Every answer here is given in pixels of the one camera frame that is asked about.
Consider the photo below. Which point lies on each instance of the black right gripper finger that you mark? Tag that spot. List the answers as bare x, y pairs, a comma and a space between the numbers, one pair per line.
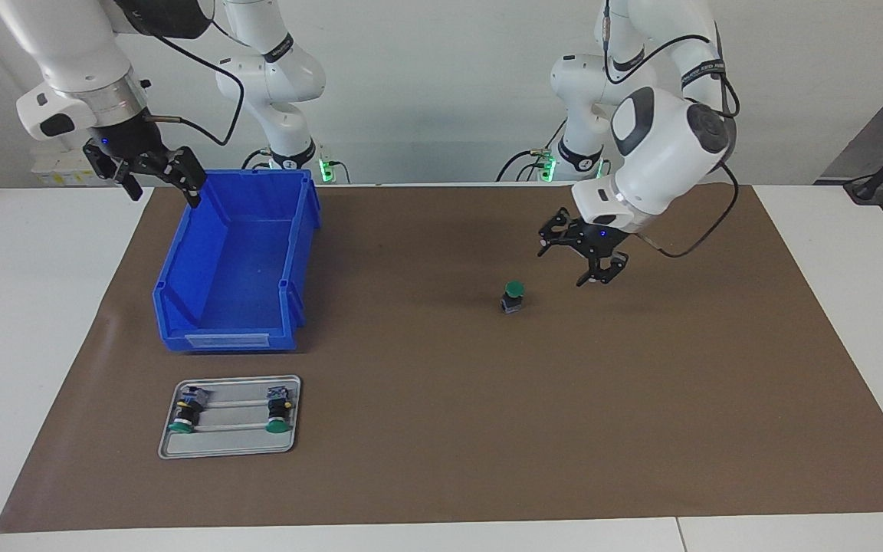
108, 165
185, 165

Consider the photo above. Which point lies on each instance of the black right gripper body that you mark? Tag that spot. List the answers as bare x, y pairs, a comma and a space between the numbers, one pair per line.
123, 138

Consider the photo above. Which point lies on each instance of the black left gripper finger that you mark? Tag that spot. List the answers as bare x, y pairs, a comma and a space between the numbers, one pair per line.
556, 230
608, 267

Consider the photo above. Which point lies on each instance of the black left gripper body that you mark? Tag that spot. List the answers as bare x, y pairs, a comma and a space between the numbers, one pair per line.
596, 241

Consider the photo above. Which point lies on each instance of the green push button switch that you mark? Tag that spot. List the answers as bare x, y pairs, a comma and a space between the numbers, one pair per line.
514, 290

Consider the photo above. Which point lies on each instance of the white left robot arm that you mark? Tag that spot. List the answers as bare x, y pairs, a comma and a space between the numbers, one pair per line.
664, 161

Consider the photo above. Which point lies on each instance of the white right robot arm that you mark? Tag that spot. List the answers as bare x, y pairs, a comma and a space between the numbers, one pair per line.
66, 46

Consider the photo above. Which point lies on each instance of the green button with white block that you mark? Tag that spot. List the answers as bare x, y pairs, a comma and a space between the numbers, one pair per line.
279, 410

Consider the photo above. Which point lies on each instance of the green lit base connector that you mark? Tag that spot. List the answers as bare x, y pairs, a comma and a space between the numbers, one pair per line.
547, 169
326, 169

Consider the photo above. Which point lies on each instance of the blue plastic storage bin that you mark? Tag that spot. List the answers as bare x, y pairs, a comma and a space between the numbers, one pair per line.
234, 261

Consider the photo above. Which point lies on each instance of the brown table mat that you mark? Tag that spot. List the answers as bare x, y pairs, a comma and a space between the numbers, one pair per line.
564, 399

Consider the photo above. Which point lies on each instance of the grey metal tray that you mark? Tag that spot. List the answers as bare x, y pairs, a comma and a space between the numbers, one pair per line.
231, 442

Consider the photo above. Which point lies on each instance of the white wall box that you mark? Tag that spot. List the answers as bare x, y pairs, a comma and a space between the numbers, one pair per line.
66, 170

